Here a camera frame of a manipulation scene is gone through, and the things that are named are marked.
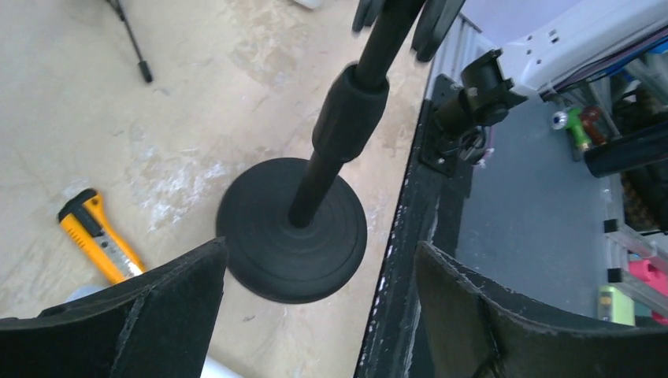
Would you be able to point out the yellow utility knife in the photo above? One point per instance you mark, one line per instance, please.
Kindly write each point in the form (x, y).
(84, 220)

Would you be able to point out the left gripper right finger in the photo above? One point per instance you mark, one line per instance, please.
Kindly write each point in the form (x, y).
(477, 327)

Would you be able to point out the green toy tool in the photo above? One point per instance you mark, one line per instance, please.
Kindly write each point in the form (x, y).
(580, 126)

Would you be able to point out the black cylinder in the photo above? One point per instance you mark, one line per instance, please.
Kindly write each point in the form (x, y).
(632, 151)

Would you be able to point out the black tripod mic stand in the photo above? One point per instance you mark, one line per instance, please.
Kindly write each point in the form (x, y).
(143, 66)

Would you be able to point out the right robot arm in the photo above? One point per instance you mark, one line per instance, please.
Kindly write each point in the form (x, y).
(548, 46)

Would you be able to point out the pink object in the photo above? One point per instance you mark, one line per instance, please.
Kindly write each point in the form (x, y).
(653, 278)

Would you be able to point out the lime green box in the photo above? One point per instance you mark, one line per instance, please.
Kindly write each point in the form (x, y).
(614, 306)

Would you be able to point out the aluminium rail frame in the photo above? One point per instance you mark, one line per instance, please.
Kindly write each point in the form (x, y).
(536, 220)

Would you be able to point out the black round-base mic stand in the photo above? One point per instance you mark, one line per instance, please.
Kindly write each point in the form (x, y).
(295, 228)

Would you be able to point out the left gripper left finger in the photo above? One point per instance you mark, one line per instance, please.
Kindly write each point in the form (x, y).
(158, 324)

